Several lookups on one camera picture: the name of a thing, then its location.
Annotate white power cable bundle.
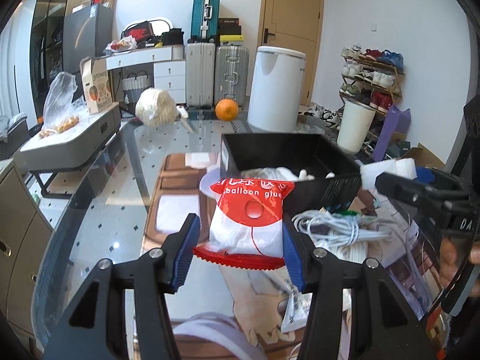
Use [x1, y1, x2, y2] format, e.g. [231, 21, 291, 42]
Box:
[291, 209, 395, 251]

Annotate red white balloon glue bag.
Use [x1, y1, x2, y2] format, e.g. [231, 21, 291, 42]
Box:
[193, 178, 295, 271]

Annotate black storage box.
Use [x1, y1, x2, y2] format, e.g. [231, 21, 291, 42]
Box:
[220, 133, 361, 216]

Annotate white plush rabbit toy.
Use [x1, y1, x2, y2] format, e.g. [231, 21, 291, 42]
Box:
[258, 166, 316, 182]

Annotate white foam wrap piece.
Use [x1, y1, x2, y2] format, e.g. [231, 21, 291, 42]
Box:
[360, 158, 417, 190]

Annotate white printed plastic pouch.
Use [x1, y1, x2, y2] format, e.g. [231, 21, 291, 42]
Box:
[281, 289, 312, 333]

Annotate person's right hand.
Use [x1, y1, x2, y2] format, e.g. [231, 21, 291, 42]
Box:
[439, 236, 480, 288]

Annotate open cardboard box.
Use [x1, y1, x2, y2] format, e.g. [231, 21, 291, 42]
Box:
[401, 143, 445, 170]

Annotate purple paper bag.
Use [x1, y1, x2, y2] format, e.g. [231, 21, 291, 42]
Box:
[373, 105, 411, 162]

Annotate white tumbler cup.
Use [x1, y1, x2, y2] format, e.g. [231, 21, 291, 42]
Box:
[337, 99, 376, 155]

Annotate wooden shoe rack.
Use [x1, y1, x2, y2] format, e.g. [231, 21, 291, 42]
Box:
[338, 45, 403, 147]

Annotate orange fruit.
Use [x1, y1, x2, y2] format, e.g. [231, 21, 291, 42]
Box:
[215, 98, 239, 122]

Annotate grey side table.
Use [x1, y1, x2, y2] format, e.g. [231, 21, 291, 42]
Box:
[16, 102, 120, 199]

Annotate woven basket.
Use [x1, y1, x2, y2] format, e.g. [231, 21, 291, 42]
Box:
[121, 71, 152, 104]

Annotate large white appliance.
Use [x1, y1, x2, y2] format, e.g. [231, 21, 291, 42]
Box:
[247, 46, 306, 133]

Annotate white drawer desk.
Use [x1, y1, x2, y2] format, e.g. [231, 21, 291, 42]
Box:
[106, 45, 186, 104]

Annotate clear bag of fruit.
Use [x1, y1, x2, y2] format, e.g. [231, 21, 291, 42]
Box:
[39, 72, 88, 138]

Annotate silver suitcase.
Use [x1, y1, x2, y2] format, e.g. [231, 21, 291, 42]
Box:
[214, 46, 250, 106]

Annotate fruit cardboard box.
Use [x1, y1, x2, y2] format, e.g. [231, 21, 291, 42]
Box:
[80, 58, 113, 115]

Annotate white suitcase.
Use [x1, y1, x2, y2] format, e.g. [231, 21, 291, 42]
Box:
[185, 42, 216, 108]

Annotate wooden door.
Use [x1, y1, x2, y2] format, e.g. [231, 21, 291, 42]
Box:
[257, 0, 325, 106]

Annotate stacked black yellow boxes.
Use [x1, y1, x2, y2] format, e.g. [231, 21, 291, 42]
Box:
[218, 17, 244, 46]

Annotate teal suitcase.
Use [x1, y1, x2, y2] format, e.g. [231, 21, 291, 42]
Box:
[190, 0, 221, 42]

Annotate grey refrigerator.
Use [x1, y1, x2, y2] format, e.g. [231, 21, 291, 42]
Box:
[62, 4, 114, 74]

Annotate dark glass cabinet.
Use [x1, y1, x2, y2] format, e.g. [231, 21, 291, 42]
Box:
[29, 0, 86, 116]

